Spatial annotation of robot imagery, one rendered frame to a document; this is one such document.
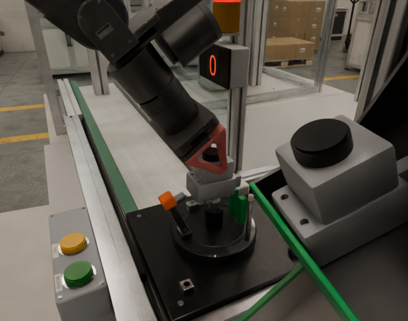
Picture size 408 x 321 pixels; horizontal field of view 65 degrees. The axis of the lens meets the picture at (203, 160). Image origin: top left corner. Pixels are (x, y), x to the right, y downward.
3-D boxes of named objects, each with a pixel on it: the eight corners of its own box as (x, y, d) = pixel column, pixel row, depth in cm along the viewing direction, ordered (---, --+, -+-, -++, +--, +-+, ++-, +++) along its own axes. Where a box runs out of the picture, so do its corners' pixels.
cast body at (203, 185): (196, 204, 47) (198, 161, 43) (185, 188, 50) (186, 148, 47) (246, 192, 50) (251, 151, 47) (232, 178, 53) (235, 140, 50)
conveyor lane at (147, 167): (176, 371, 45) (173, 327, 40) (88, 141, 111) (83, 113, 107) (329, 296, 56) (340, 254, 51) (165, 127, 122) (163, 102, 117)
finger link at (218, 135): (225, 142, 50) (193, 99, 44) (250, 162, 44) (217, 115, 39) (193, 171, 50) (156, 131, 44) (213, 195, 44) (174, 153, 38)
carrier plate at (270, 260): (172, 332, 41) (171, 321, 40) (126, 221, 60) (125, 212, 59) (317, 268, 50) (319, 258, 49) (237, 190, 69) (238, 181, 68)
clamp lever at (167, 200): (181, 236, 49) (161, 204, 45) (176, 228, 51) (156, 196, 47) (200, 223, 50) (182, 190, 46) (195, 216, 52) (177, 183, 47)
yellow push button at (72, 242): (62, 261, 51) (60, 251, 50) (60, 244, 54) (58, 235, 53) (88, 253, 52) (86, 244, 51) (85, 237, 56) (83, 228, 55)
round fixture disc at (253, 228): (192, 278, 46) (191, 268, 45) (160, 221, 57) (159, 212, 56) (272, 248, 51) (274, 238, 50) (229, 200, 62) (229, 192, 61)
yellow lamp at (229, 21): (220, 34, 56) (221, 2, 54) (207, 30, 60) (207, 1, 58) (244, 32, 58) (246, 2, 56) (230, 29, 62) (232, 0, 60)
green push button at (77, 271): (67, 295, 45) (63, 285, 44) (64, 274, 48) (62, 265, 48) (96, 285, 47) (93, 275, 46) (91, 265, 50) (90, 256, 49)
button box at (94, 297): (64, 330, 46) (55, 302, 43) (55, 239, 63) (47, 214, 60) (113, 312, 49) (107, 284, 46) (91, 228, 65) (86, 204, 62)
